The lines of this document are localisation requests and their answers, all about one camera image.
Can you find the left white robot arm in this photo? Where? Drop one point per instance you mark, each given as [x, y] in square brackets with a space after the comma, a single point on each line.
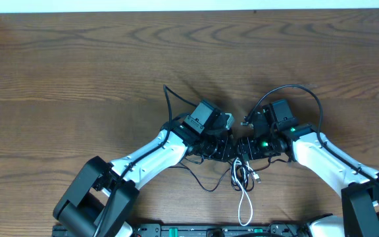
[100, 198]

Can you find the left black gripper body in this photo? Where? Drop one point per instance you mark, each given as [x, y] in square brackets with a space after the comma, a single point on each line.
[226, 150]

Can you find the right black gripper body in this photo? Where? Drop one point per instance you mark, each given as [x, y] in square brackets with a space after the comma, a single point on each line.
[243, 150]

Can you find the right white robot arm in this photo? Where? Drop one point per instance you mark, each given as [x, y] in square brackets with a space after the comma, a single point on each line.
[355, 183]

